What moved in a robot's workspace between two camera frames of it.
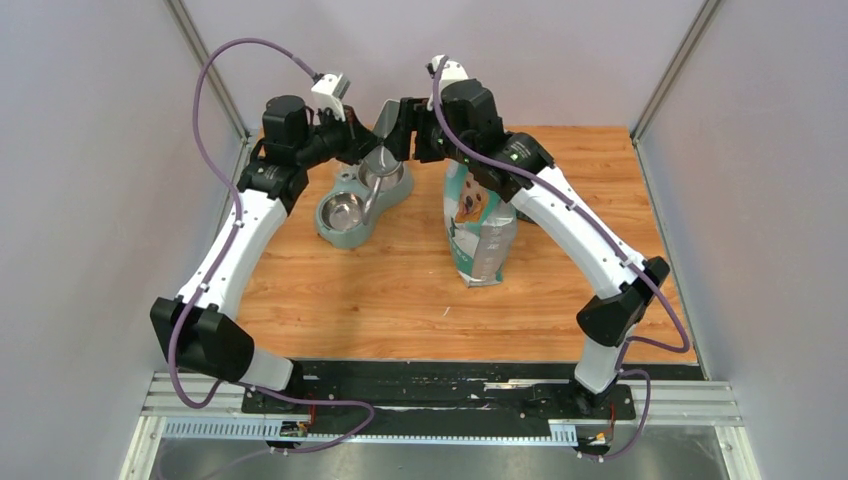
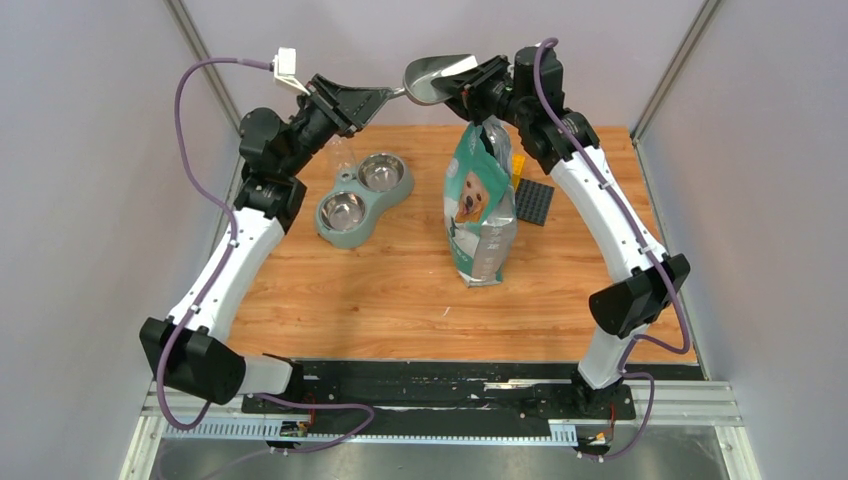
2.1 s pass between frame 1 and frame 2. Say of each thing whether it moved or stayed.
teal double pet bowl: stayed
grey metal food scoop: moved
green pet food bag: stayed
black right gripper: moved
